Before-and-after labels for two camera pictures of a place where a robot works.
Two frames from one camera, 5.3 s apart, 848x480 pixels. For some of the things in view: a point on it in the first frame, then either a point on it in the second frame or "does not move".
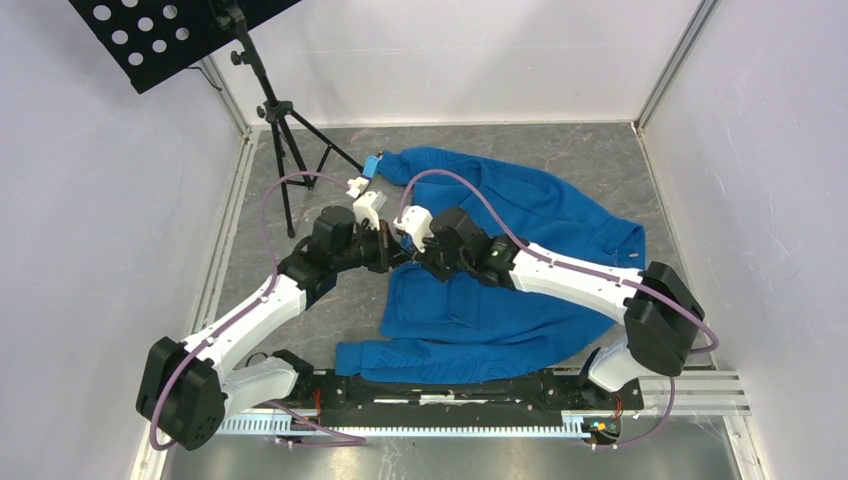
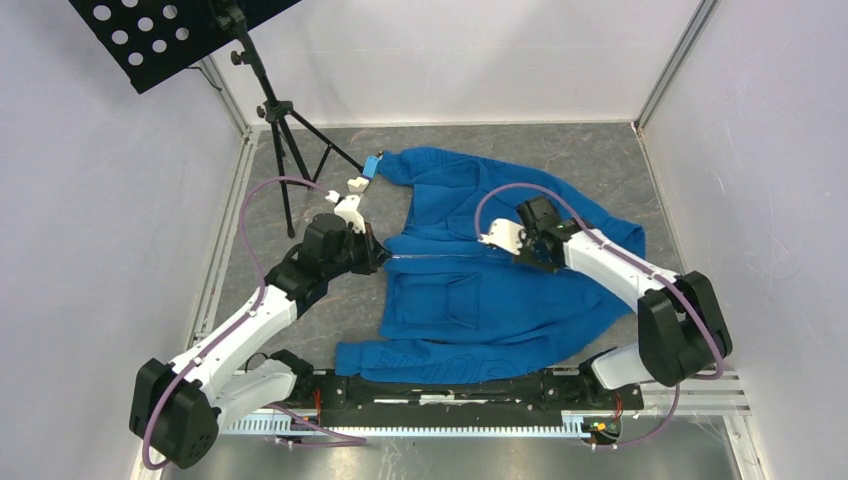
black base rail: [346, 402] does not move
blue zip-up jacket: [434, 328] does not move
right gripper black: [427, 257] -> [551, 266]
